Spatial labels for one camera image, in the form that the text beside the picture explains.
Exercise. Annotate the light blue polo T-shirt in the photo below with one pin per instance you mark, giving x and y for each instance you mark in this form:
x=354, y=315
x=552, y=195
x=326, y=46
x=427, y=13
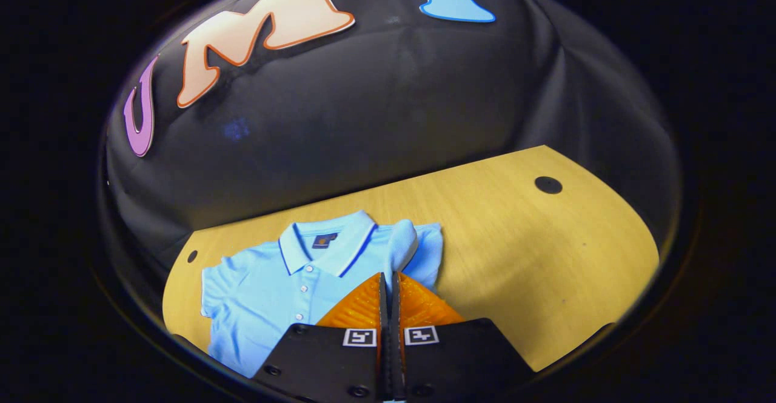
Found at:
x=267, y=282

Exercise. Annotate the black backdrop cloth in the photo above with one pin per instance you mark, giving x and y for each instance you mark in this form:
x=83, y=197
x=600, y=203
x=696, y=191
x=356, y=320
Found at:
x=394, y=106

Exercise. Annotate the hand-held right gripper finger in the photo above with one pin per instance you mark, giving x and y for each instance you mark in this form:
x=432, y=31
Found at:
x=395, y=354
x=384, y=354

